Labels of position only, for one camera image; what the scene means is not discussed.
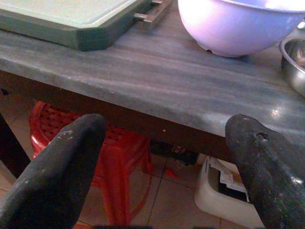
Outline stainless steel bowl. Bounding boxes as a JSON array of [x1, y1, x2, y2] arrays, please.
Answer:
[[278, 38, 305, 97]]

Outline dark wooden table leg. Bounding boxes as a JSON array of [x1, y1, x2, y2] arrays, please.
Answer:
[[0, 112, 31, 179]]

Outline red plastic stool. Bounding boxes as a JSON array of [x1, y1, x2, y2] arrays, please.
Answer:
[[29, 101, 179, 227]]

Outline lavender plastic bowl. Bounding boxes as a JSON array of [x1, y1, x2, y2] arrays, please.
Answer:
[[177, 0, 305, 58]]

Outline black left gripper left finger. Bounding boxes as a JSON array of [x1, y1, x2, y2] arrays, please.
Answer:
[[0, 113, 106, 229]]

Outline white plastic box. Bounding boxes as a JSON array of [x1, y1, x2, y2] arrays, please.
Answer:
[[194, 155, 265, 227]]

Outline green cutting board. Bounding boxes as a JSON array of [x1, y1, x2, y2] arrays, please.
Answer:
[[0, 0, 153, 52]]

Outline metal bar handle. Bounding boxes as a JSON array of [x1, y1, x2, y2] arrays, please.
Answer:
[[133, 0, 173, 31]]

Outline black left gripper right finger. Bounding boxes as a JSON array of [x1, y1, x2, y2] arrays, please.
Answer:
[[224, 114, 305, 229]]

